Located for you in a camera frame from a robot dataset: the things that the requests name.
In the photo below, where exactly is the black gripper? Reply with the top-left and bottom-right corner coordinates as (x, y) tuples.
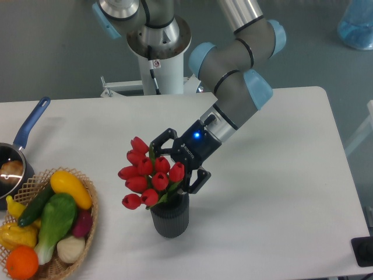
(149, 120), (222, 194)

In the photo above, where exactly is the red tulip bouquet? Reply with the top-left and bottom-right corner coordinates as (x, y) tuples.
(118, 136), (185, 210)

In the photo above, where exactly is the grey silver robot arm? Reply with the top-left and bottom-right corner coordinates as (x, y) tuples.
(92, 1), (286, 194)

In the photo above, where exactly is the dark grey ribbed vase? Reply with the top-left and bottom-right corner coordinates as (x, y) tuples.
(150, 194), (189, 238)

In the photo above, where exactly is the purple red radish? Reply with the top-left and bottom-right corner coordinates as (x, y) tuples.
(71, 210), (93, 238)

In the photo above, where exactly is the yellow squash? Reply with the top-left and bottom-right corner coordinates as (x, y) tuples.
(50, 170), (93, 210)

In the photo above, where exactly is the green bok choy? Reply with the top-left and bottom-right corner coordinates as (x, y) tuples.
(34, 193), (78, 265)

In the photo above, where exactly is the white garlic bulb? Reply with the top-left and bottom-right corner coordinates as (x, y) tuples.
(57, 236), (86, 264)

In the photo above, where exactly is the woven wicker basket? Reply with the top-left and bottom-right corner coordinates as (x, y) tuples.
(1, 167), (98, 279)

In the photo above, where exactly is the dark green cucumber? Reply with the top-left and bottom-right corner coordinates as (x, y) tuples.
(17, 184), (55, 228)

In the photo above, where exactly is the bread roll in pan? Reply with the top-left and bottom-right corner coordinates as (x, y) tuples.
(1, 160), (23, 186)

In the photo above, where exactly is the yellow banana pepper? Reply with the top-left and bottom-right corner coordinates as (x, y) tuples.
(6, 195), (26, 220)

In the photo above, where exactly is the yellow pumpkin gourd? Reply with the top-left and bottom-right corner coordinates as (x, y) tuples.
(1, 222), (38, 251)

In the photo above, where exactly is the orange fruit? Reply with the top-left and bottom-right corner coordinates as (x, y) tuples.
(6, 246), (39, 279)

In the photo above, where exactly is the black device at edge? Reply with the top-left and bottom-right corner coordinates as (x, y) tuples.
(351, 236), (372, 267)

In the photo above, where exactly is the blue plastic bag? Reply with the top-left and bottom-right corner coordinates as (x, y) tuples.
(337, 0), (372, 51)

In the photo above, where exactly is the white metal base frame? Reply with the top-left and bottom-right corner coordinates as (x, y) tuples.
(100, 75), (205, 97)

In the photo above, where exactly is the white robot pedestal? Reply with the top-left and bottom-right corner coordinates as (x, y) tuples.
(135, 53), (184, 95)

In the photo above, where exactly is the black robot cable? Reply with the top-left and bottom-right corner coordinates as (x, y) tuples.
(146, 45), (161, 96)

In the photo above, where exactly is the blue handled saucepan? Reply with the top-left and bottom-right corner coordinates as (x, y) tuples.
(1, 97), (51, 211)

